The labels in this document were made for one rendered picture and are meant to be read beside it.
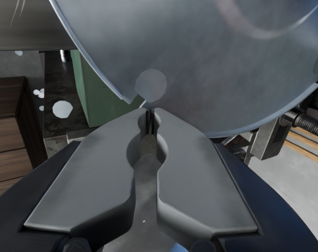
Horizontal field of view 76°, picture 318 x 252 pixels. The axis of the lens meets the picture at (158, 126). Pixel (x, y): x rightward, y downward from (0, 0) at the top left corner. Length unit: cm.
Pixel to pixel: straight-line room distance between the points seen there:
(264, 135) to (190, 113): 18
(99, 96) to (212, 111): 16
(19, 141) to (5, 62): 37
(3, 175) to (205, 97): 63
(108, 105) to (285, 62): 20
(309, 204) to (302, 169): 25
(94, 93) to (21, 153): 43
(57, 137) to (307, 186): 167
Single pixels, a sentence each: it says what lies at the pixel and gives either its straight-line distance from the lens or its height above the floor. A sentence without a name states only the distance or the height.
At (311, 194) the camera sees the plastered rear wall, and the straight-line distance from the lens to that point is 180.
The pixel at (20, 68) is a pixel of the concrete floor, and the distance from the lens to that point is 93.
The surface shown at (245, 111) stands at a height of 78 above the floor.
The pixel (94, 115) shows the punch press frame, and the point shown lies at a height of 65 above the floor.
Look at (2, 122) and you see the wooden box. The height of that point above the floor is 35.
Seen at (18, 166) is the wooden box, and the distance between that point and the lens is 69.
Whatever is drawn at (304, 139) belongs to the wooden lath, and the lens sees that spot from 137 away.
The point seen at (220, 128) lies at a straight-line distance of 19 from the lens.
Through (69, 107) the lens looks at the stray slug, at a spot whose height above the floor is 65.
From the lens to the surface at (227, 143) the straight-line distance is 19.
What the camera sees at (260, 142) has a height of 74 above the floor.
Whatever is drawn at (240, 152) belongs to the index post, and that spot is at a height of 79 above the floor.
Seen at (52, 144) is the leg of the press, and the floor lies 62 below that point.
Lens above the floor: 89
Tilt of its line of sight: 50 degrees down
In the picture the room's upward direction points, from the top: 138 degrees clockwise
